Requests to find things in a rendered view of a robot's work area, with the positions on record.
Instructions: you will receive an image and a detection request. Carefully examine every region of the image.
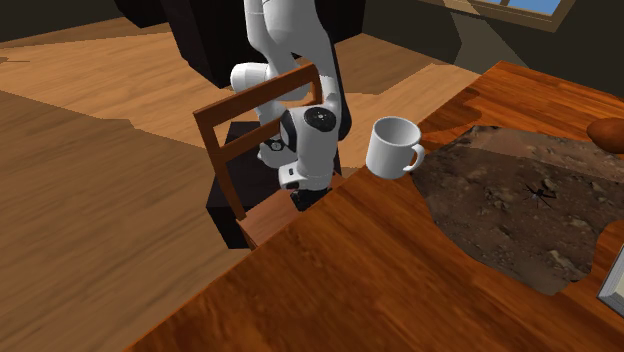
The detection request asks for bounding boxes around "black robot stand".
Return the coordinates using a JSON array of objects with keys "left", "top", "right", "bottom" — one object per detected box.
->
[{"left": 206, "top": 120, "right": 343, "bottom": 250}]

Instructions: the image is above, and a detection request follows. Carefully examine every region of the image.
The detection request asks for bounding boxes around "white mug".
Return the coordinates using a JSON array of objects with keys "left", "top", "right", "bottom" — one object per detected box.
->
[{"left": 365, "top": 115, "right": 426, "bottom": 181}]

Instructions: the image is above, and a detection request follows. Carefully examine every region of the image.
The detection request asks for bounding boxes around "brown wooden table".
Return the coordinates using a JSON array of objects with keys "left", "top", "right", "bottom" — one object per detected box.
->
[{"left": 124, "top": 60, "right": 624, "bottom": 352}]

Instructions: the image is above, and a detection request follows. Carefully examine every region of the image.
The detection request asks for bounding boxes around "brown wooden chair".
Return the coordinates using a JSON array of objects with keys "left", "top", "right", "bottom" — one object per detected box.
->
[{"left": 193, "top": 62, "right": 348, "bottom": 251}]

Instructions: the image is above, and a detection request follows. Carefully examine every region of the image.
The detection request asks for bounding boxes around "brown rocky print mat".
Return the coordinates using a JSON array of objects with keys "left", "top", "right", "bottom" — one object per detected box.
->
[{"left": 409, "top": 125, "right": 624, "bottom": 297}]

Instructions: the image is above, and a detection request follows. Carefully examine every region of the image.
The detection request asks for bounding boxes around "wooden framed window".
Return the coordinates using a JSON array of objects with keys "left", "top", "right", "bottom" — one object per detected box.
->
[{"left": 418, "top": 0, "right": 577, "bottom": 34}]

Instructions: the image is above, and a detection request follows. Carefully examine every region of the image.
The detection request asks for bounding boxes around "brown round object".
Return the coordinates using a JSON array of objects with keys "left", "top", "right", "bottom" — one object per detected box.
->
[{"left": 585, "top": 117, "right": 624, "bottom": 155}]

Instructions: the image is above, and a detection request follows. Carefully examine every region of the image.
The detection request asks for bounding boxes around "grey framed picture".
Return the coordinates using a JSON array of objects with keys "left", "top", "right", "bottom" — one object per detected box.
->
[{"left": 596, "top": 243, "right": 624, "bottom": 318}]

